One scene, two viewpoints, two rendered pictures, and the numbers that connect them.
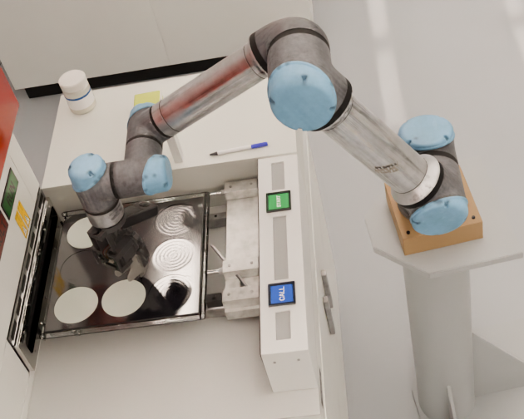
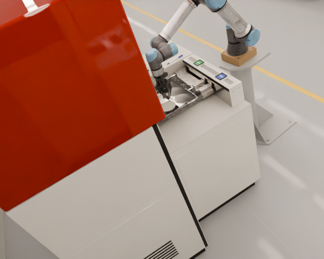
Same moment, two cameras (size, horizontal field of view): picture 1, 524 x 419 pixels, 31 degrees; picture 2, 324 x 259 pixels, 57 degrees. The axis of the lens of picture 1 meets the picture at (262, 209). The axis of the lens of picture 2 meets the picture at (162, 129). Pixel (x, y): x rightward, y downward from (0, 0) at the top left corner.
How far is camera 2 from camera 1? 1.12 m
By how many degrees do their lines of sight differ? 18
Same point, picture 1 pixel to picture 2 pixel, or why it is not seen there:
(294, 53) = not seen: outside the picture
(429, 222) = (252, 39)
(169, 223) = not seen: hidden behind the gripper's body
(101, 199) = (159, 61)
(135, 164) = (165, 46)
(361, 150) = (231, 16)
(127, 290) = (167, 104)
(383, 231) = (228, 65)
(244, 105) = not seen: hidden behind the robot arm
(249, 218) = (188, 76)
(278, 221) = (202, 66)
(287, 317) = (228, 79)
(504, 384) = (263, 121)
